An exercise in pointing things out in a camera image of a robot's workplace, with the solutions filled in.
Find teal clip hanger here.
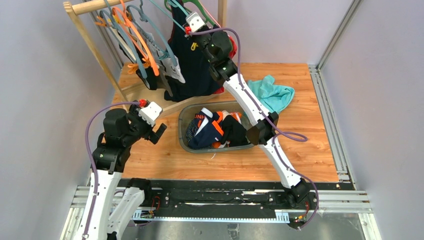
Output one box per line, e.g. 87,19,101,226
147,0,200,52

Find grey-blue clip hanger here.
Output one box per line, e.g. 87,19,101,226
95,0,186,89

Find navy orange boxer underwear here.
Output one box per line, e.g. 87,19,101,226
188,107,224,150

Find black cream-band underwear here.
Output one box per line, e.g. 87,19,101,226
118,37,171,92

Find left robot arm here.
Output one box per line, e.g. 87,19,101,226
73,99,167,240

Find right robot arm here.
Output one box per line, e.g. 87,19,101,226
185,21,310,206

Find green hanger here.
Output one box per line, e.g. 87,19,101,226
163,0,220,27

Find white grey underwear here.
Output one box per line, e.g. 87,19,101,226
138,27,186,84

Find striped navy underwear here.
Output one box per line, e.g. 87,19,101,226
185,119,199,144

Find orange hanger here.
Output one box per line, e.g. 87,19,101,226
95,0,160,76

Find orange white underwear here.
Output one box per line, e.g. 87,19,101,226
211,110,242,149

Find black underwear in basket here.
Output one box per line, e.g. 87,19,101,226
220,116,249,147

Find dark navy tank top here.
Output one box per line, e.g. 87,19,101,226
163,0,228,103

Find red garment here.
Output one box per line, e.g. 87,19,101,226
213,35,238,95

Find clear plastic basket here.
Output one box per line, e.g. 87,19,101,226
177,100,254,154

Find wooden clothes rack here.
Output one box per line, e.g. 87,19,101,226
63,0,225,116

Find teal cloth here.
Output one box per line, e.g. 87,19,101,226
247,75,295,114

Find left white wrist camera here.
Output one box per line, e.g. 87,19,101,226
138,101,163,127

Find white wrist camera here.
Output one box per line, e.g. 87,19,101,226
185,11,206,34
138,101,163,127

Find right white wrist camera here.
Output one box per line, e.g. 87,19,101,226
185,11,206,34

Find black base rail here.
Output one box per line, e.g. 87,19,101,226
132,180,366,229

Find aluminium frame rail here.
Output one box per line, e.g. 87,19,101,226
308,0,373,214

